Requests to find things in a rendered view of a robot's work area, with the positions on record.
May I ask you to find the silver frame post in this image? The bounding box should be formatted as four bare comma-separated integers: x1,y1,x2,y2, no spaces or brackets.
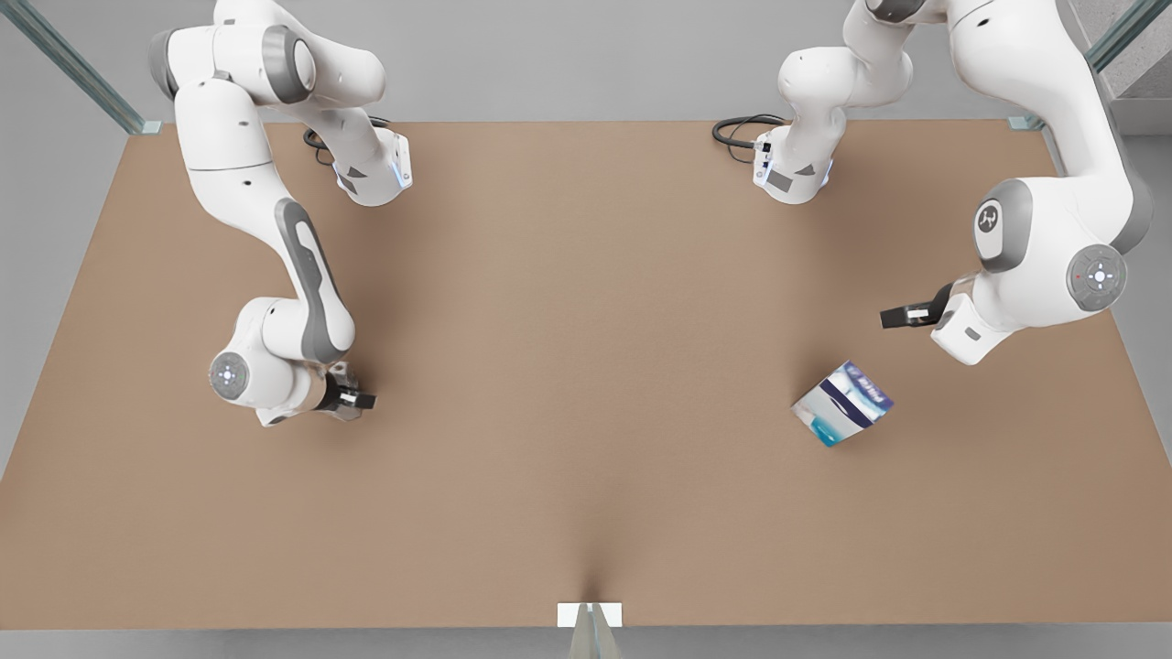
1007,0,1172,133
557,601,624,659
0,0,163,136

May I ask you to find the black cable loop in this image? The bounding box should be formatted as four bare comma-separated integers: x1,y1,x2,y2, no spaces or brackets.
711,113,790,166
303,115,393,167

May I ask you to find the blue and white printed box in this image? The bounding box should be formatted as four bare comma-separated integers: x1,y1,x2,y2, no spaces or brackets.
791,360,895,448

